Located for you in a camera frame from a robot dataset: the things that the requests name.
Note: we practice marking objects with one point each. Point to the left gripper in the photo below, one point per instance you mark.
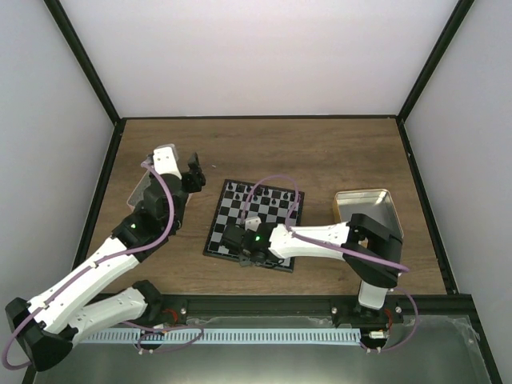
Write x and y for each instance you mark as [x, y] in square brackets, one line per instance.
[196, 178]

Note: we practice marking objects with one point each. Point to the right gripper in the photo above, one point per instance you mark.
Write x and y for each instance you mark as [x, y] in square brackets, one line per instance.
[245, 261]

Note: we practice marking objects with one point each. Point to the black white chess board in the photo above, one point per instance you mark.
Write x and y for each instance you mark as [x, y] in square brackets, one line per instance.
[228, 212]

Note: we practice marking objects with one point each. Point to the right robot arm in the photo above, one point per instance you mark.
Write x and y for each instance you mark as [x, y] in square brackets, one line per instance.
[283, 241]

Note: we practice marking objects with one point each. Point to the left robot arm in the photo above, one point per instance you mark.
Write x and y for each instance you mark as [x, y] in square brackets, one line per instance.
[45, 328]

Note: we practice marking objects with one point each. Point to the pink metal tin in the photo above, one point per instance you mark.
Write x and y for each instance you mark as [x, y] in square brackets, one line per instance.
[138, 192]

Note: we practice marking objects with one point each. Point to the yellow metal tin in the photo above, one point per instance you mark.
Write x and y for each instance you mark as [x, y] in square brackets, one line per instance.
[368, 208]

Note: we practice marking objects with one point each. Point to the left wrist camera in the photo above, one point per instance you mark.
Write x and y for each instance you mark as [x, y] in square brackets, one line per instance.
[165, 160]

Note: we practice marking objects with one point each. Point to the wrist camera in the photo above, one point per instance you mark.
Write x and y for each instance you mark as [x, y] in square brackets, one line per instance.
[165, 160]
[252, 223]

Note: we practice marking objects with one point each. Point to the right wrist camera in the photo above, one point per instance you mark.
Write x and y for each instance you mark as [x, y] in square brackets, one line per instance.
[252, 223]

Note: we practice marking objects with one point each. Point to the light blue slotted cable duct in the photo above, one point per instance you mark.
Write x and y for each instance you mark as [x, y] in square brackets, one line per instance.
[219, 336]

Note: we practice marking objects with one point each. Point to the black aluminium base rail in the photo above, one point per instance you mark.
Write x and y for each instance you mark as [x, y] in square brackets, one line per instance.
[340, 309]

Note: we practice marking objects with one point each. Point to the black enclosure frame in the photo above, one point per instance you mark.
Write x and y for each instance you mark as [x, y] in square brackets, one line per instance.
[455, 20]

